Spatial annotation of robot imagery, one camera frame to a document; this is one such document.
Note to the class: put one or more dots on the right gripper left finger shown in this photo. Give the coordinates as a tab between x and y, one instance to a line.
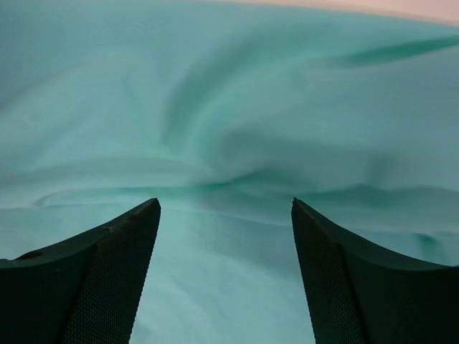
85	289

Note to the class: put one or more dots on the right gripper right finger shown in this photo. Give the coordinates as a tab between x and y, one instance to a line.
359	292

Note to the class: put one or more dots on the teal t shirt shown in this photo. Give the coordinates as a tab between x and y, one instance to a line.
225	113

